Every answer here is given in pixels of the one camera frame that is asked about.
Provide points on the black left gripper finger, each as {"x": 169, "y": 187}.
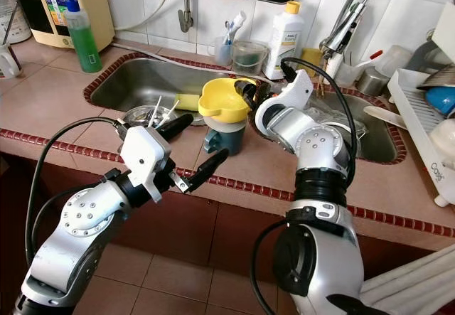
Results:
{"x": 178, "y": 123}
{"x": 207, "y": 169}

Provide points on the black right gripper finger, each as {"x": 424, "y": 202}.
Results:
{"x": 250, "y": 96}

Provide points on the yellow cup with grey base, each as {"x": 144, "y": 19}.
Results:
{"x": 220, "y": 102}

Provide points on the teal mug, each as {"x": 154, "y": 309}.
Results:
{"x": 224, "y": 143}

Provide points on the stainless steel bowl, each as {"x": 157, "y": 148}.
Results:
{"x": 138, "y": 118}

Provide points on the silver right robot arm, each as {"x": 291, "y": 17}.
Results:
{"x": 309, "y": 134}

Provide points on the chrome kitchen faucet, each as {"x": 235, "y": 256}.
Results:
{"x": 348, "y": 27}

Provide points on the white plastic utensil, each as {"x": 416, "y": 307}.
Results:
{"x": 158, "y": 109}
{"x": 173, "y": 110}

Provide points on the yellow dish sponge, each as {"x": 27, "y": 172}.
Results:
{"x": 187, "y": 102}

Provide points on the clear plastic measuring cup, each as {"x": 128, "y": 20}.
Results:
{"x": 249, "y": 62}

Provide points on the clear toothbrush cup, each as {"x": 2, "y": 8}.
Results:
{"x": 219, "y": 55}

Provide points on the steel sink basin with drain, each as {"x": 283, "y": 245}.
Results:
{"x": 135, "y": 84}

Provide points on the white bottle with yellow cap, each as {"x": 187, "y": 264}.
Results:
{"x": 284, "y": 41}

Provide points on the olive yellow sponge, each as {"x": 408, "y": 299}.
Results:
{"x": 311, "y": 57}

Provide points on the clear plastic bag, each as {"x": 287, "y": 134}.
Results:
{"x": 338, "y": 116}

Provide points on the small steel cup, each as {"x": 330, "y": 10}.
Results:
{"x": 373, "y": 82}

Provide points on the white utensil with red tip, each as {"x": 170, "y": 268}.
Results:
{"x": 375, "y": 54}

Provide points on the green dish soap bottle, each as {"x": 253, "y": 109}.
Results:
{"x": 84, "y": 45}

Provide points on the steel sink basin under faucet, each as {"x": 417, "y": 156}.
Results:
{"x": 380, "y": 141}

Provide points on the cream plastic ladle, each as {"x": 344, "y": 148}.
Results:
{"x": 387, "y": 118}

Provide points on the clear plastic container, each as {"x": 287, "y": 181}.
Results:
{"x": 394, "y": 59}

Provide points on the cream water filter appliance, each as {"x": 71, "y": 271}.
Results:
{"x": 92, "y": 9}

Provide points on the white dish rack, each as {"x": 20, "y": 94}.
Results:
{"x": 409, "y": 109}

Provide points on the steel pan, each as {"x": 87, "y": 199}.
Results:
{"x": 439, "y": 79}

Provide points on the blue bowl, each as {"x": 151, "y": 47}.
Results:
{"x": 442, "y": 102}

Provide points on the white ceramic mug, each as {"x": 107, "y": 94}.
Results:
{"x": 8, "y": 62}

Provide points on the white bowl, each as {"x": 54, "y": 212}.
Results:
{"x": 444, "y": 144}

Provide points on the white plastic jar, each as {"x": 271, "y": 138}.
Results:
{"x": 11, "y": 13}

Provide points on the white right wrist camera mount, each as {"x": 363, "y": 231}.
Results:
{"x": 295, "y": 91}

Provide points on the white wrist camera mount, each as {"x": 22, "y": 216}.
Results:
{"x": 295, "y": 91}
{"x": 146, "y": 155}

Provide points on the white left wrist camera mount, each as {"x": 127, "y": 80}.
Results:
{"x": 146, "y": 155}

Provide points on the chrome wall tap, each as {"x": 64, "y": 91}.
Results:
{"x": 186, "y": 9}

